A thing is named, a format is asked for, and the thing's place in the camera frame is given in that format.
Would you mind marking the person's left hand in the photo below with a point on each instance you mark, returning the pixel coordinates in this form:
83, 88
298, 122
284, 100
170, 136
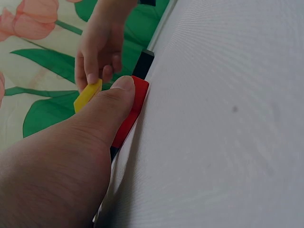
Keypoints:
54, 171

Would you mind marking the person's right hand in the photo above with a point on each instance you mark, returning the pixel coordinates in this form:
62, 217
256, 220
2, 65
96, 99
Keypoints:
102, 40

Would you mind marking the person's right fingers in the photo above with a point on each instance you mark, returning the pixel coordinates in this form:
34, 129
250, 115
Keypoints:
88, 69

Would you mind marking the yellow block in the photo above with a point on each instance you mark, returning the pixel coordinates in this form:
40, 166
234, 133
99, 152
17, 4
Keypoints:
88, 95

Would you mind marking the red block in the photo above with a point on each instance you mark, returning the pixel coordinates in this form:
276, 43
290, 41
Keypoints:
139, 95

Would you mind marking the black block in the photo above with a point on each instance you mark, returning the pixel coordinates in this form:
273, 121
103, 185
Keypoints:
143, 65
114, 154

